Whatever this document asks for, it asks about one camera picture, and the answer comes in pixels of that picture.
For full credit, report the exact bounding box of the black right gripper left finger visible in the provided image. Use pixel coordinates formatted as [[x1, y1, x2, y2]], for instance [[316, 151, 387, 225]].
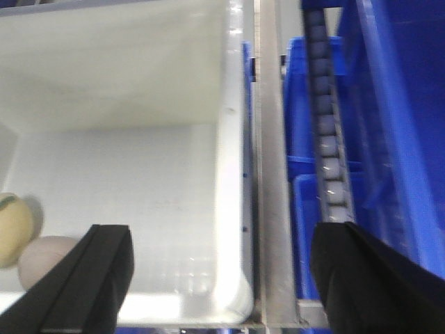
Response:
[[1, 225, 134, 333]]

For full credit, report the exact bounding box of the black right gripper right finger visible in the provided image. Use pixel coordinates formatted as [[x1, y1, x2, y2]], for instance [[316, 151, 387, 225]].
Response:
[[310, 222, 444, 333]]

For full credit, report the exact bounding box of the yellow plush egg toy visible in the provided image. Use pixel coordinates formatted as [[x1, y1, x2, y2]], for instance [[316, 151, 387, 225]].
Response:
[[1, 193, 34, 268]]

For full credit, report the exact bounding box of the right roller track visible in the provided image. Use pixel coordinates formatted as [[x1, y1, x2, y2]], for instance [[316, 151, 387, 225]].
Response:
[[302, 3, 355, 223]]

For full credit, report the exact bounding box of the pink plush egg toy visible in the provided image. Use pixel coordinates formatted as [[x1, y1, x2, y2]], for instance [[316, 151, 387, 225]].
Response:
[[17, 236, 79, 290]]

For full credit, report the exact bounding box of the metal shelf front rail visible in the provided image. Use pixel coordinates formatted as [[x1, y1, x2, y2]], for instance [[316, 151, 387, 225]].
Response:
[[115, 299, 332, 333]]

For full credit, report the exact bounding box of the metal shelf divider rail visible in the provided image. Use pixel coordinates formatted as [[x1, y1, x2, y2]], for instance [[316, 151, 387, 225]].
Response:
[[254, 1, 298, 333]]

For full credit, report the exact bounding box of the white plastic tote box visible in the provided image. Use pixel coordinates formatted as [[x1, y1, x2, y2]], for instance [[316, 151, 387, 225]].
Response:
[[1, 1, 254, 326]]

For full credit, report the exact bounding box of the blue bin upper right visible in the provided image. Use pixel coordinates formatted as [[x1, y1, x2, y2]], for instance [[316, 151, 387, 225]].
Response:
[[338, 1, 444, 276]]

